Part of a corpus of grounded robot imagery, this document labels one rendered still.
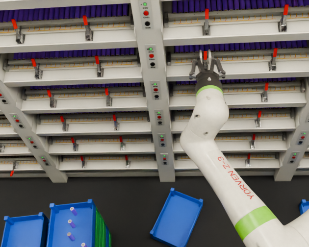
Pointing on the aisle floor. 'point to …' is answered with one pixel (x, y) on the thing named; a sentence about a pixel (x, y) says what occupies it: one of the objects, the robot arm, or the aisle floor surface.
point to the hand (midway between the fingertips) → (205, 57)
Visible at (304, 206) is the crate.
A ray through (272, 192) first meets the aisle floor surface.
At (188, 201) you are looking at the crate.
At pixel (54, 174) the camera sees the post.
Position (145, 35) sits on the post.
